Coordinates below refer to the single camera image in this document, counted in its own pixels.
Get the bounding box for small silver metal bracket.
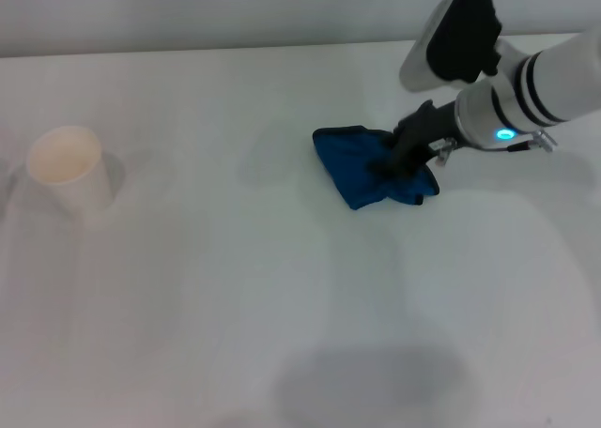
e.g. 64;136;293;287
429;136;457;167

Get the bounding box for silver cable connector plug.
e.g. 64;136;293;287
506;130;558;155

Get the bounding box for blue rag with black trim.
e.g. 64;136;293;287
312;125;441;212

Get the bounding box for white paper cup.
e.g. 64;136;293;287
26;125;116;218

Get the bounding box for white and black right wrist camera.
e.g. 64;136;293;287
398;0;505;93

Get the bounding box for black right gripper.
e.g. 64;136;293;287
365;99;464;181

